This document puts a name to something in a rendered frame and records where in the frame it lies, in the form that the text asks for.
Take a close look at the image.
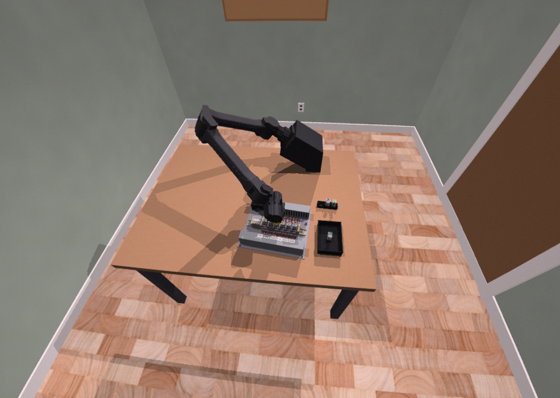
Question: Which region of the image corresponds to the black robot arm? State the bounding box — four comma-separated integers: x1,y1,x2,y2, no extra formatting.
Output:
195,105,294,223

